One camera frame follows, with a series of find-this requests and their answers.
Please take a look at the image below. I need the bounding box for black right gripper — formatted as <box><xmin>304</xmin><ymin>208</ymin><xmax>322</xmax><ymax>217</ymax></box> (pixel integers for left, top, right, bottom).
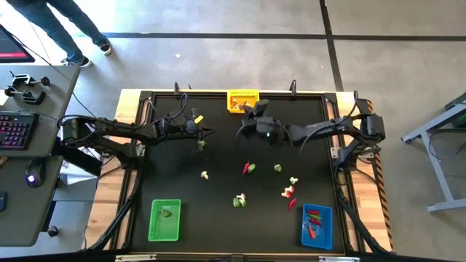
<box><xmin>241</xmin><ymin>98</ymin><xmax>288</xmax><ymax>146</ymax></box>

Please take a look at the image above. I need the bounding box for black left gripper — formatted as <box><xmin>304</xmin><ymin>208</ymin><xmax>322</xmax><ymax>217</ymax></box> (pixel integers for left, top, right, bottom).
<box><xmin>165</xmin><ymin>108</ymin><xmax>216</xmax><ymax>151</ymax></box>

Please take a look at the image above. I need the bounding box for yellow plastic basket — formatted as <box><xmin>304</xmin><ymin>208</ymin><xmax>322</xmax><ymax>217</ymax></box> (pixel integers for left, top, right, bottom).
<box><xmin>226</xmin><ymin>89</ymin><xmax>261</xmax><ymax>115</ymax></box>

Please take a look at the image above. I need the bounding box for green plastic basket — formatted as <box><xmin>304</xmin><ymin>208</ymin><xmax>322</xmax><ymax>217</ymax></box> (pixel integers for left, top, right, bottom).
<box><xmin>147</xmin><ymin>198</ymin><xmax>182</xmax><ymax>242</ymax></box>

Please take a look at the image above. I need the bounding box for black desk leg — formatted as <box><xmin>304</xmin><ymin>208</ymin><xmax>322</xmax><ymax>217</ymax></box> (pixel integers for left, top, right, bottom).
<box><xmin>52</xmin><ymin>137</ymin><xmax>103</xmax><ymax>178</ymax></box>

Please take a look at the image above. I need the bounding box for white paper sheet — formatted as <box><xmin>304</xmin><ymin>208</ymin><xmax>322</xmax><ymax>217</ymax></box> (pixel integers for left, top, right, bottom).
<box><xmin>59</xmin><ymin>159</ymin><xmax>100</xmax><ymax>186</ymax></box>

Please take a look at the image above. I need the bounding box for blue plastic basket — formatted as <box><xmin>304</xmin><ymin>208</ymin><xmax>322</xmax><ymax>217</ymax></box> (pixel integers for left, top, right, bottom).
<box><xmin>301</xmin><ymin>203</ymin><xmax>334</xmax><ymax>251</ymax></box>

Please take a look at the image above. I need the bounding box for grey desk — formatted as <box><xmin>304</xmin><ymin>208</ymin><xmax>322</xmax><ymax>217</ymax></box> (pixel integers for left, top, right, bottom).
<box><xmin>0</xmin><ymin>65</ymin><xmax>82</xmax><ymax>158</ymax></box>
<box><xmin>0</xmin><ymin>155</ymin><xmax>65</xmax><ymax>248</ymax></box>

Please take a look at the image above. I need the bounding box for silver metal plate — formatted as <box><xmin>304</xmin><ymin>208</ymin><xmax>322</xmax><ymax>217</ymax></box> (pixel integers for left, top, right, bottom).
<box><xmin>115</xmin><ymin>253</ymin><xmax>157</xmax><ymax>261</ymax></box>
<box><xmin>318</xmin><ymin>255</ymin><xmax>360</xmax><ymax>262</ymax></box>

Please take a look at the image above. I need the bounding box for yellow black hazard tape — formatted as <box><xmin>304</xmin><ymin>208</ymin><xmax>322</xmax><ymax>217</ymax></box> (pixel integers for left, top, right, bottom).
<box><xmin>366</xmin><ymin>98</ymin><xmax>395</xmax><ymax>252</ymax></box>

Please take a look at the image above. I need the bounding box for black C-clamp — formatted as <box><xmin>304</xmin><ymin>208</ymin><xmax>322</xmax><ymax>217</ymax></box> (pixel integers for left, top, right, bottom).
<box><xmin>9</xmin><ymin>74</ymin><xmax>51</xmax><ymax>90</ymax></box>
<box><xmin>4</xmin><ymin>86</ymin><xmax>47</xmax><ymax>106</ymax></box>

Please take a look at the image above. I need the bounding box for person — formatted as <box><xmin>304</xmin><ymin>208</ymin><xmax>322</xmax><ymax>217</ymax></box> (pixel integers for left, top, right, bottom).
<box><xmin>5</xmin><ymin>0</ymin><xmax>113</xmax><ymax>68</ymax></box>

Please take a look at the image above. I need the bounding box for black computer mouse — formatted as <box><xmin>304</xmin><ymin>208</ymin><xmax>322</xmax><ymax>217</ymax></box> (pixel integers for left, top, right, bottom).
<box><xmin>24</xmin><ymin>157</ymin><xmax>47</xmax><ymax>188</ymax></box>

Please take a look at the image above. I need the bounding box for black keyboard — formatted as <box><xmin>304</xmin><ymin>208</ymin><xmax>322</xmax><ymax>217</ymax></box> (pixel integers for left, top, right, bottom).
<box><xmin>0</xmin><ymin>111</ymin><xmax>40</xmax><ymax>151</ymax></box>

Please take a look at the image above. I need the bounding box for grey metal stand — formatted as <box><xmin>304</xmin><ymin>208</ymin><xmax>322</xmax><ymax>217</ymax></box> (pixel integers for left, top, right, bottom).
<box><xmin>401</xmin><ymin>92</ymin><xmax>466</xmax><ymax>214</ymax></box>

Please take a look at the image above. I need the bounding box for black computer monitor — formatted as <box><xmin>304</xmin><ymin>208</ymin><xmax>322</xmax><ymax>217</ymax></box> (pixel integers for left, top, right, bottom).
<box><xmin>0</xmin><ymin>23</ymin><xmax>36</xmax><ymax>64</ymax></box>

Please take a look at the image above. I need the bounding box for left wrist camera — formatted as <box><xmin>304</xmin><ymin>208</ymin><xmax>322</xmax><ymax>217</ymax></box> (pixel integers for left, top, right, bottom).
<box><xmin>184</xmin><ymin>119</ymin><xmax>200</xmax><ymax>135</ymax></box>

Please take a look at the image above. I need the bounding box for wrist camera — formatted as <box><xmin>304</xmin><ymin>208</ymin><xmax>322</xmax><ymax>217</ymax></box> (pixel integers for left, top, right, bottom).
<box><xmin>184</xmin><ymin>119</ymin><xmax>200</xmax><ymax>135</ymax></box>
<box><xmin>262</xmin><ymin>130</ymin><xmax>282</xmax><ymax>147</ymax></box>

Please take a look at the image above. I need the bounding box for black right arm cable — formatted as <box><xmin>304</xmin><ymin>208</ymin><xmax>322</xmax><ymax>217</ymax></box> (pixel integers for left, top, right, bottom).
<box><xmin>235</xmin><ymin>120</ymin><xmax>258</xmax><ymax>141</ymax></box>

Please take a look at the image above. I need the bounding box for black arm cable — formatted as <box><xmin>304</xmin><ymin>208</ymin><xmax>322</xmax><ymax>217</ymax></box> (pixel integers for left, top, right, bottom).
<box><xmin>235</xmin><ymin>120</ymin><xmax>258</xmax><ymax>141</ymax></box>
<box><xmin>165</xmin><ymin>92</ymin><xmax>189</xmax><ymax>121</ymax></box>

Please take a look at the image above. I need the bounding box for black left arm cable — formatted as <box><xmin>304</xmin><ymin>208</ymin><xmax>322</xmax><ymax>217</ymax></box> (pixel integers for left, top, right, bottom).
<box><xmin>165</xmin><ymin>92</ymin><xmax>189</xmax><ymax>121</ymax></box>

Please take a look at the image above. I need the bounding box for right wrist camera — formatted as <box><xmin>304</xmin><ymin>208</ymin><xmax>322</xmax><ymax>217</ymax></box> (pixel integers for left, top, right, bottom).
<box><xmin>262</xmin><ymin>130</ymin><xmax>282</xmax><ymax>147</ymax></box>

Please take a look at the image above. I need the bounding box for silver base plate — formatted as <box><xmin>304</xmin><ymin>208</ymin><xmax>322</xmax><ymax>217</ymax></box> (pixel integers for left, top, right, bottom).
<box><xmin>330</xmin><ymin>146</ymin><xmax>376</xmax><ymax>160</ymax></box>

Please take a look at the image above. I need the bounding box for black monitor cable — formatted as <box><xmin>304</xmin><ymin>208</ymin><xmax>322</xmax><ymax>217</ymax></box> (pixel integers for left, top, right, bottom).
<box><xmin>7</xmin><ymin>31</ymin><xmax>98</xmax><ymax>119</ymax></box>

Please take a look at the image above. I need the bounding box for black floor cable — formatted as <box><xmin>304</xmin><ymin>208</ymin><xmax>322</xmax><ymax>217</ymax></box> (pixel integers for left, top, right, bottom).
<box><xmin>427</xmin><ymin>127</ymin><xmax>466</xmax><ymax>161</ymax></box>

